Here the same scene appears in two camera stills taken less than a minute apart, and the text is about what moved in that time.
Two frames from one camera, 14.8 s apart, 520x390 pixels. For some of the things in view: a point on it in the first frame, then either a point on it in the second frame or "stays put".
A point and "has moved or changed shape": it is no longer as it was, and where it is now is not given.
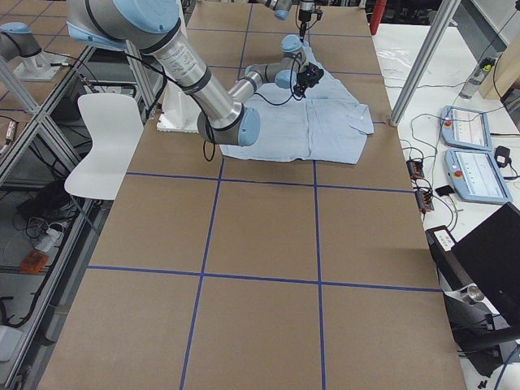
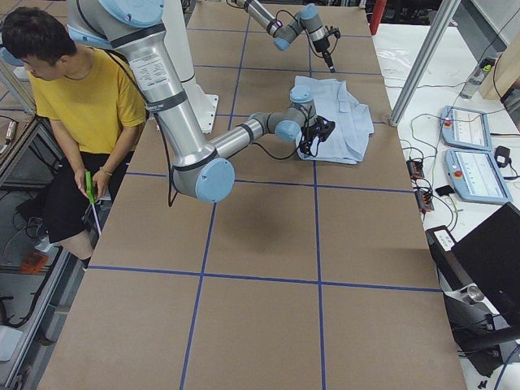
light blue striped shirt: [327, 124] has moved or changed shape
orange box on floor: [33, 262] stays put
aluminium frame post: [441, 19] stays put
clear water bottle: [483, 68] stays put
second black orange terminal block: [424, 201] stays put
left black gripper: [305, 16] -> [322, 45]
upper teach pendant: [465, 127] stays put
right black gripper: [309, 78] -> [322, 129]
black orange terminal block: [415, 168] stays put
